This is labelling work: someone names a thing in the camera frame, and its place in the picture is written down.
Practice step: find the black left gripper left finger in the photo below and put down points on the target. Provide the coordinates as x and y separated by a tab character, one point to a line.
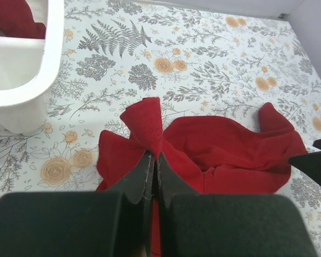
114	222

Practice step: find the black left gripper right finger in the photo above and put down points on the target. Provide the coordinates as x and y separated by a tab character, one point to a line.
195	224

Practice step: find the red t shirt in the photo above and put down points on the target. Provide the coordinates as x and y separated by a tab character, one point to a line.
212	154

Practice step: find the floral patterned table mat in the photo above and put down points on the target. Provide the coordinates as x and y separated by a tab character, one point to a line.
198	63

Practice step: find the white plastic laundry basket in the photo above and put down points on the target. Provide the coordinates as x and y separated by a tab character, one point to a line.
28	68

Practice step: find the dark red shirt in basket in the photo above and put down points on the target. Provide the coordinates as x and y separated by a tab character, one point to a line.
16	20

